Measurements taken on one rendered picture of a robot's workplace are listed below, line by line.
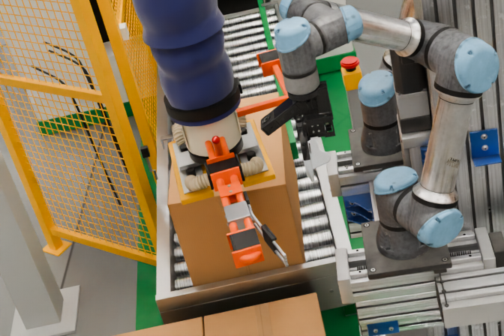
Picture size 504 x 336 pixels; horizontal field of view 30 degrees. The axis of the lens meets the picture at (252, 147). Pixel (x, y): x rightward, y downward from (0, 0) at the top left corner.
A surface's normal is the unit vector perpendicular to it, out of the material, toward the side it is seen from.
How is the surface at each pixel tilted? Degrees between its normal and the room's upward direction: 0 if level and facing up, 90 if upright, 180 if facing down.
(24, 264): 90
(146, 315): 0
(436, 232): 98
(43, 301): 90
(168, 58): 70
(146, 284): 0
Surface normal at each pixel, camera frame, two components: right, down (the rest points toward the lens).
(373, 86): -0.26, -0.73
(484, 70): 0.49, 0.28
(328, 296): 0.08, 0.54
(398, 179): -0.26, -0.86
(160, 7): -0.28, 0.35
